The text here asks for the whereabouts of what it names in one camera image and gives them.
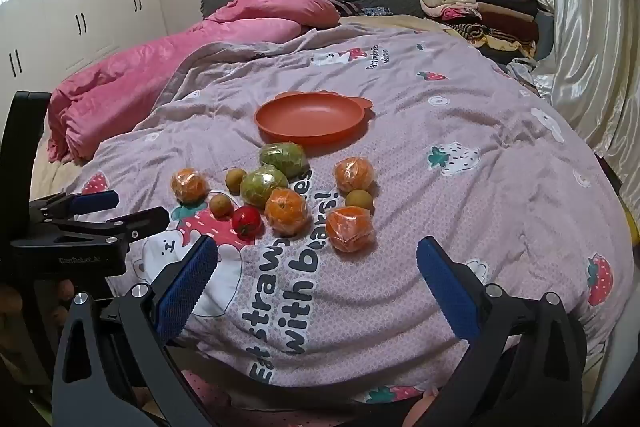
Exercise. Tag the pink duvet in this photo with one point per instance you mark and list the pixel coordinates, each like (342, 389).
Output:
(150, 72)

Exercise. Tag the plastic-wrapped orange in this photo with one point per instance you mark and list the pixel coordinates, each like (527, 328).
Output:
(350, 229)
(354, 174)
(286, 208)
(189, 185)

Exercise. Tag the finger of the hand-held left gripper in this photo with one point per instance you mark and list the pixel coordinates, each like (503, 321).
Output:
(140, 221)
(95, 202)

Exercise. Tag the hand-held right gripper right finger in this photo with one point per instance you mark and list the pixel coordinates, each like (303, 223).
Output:
(447, 289)

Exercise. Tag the small yellow-brown fruit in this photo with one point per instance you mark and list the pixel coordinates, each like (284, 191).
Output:
(221, 205)
(359, 199)
(236, 180)

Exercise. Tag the cream satin curtain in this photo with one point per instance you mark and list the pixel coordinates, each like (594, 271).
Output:
(585, 32)

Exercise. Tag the plastic-wrapped green fruit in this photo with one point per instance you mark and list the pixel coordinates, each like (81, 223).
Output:
(282, 158)
(261, 186)

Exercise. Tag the strawberry printed pink blanket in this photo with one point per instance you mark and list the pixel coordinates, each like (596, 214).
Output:
(450, 207)

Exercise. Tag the white crumpled cloth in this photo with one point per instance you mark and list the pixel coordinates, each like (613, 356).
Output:
(520, 69)

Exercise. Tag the orange plastic plate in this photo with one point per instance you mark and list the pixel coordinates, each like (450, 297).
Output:
(310, 117)

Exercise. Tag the grey blue pillow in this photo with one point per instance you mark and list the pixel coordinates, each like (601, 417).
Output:
(546, 34)

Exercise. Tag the dark patterned cloth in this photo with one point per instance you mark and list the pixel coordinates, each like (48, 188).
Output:
(350, 7)

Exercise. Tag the white wardrobe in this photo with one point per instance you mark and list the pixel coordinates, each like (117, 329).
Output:
(75, 7)

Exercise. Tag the person's left hand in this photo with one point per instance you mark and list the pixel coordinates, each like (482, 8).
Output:
(63, 294)

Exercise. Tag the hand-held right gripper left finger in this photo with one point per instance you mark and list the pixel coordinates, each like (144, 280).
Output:
(186, 289)

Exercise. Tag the beige bed sheet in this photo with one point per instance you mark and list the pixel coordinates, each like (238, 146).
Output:
(395, 23)

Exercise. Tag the stack of folded clothes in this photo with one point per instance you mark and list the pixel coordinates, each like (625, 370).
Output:
(490, 14)

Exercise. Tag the pink dotted cloth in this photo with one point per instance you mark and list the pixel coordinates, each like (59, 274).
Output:
(210, 394)

